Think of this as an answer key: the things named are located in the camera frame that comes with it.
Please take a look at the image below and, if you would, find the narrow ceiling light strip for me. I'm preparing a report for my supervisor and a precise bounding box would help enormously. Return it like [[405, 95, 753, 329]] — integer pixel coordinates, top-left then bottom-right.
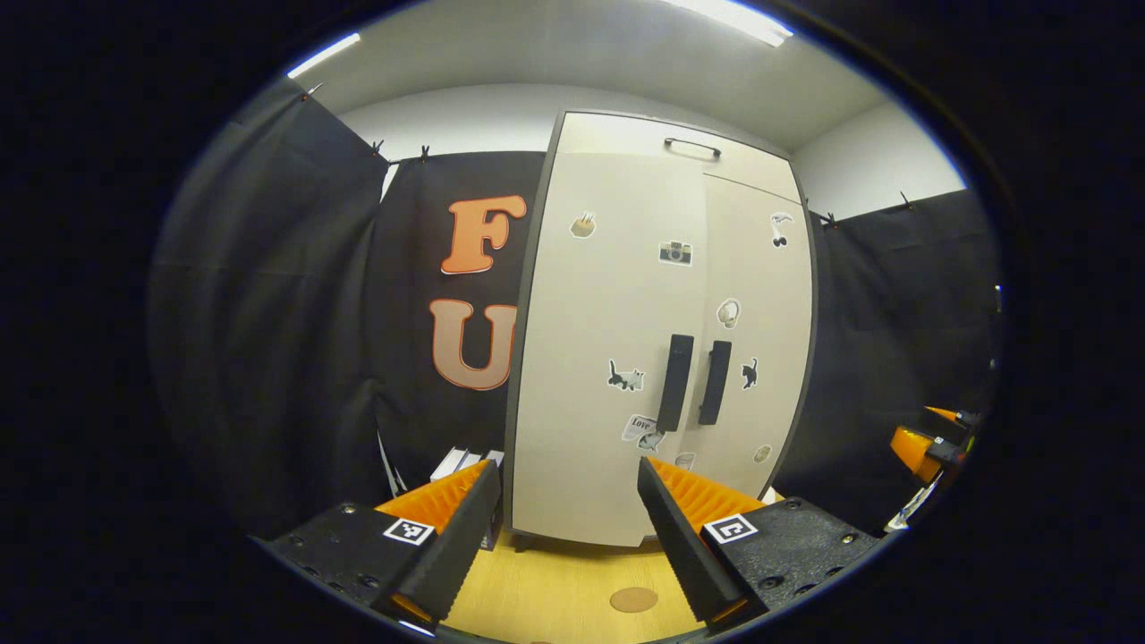
[[286, 32, 362, 80]]

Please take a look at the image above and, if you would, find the black backdrop cloth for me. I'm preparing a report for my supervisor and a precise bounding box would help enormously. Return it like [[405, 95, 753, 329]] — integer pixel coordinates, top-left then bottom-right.
[[148, 76, 1003, 538]]

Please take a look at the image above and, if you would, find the wide ceiling light panel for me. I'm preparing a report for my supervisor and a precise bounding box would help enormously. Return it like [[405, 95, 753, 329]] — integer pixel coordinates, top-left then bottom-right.
[[657, 0, 795, 47]]

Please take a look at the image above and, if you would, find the white cabinet with shelves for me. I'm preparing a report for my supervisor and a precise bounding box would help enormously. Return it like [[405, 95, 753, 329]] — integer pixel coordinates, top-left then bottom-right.
[[501, 109, 819, 551]]

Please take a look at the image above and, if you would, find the white cabinet drawer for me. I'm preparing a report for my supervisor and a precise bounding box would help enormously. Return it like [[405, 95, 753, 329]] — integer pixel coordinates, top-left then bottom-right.
[[550, 112, 803, 180]]

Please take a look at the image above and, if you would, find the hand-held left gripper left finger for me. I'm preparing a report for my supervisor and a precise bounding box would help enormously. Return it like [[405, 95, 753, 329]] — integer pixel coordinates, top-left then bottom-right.
[[268, 458, 504, 631]]

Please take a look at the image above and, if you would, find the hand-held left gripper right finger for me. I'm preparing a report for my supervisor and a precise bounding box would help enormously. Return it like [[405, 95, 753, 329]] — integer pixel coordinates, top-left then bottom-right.
[[637, 454, 886, 631]]

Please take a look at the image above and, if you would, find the white cabinet door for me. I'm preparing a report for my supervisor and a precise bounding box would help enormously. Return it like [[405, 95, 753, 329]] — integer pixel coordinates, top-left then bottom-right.
[[666, 173, 817, 502], [508, 150, 709, 548]]

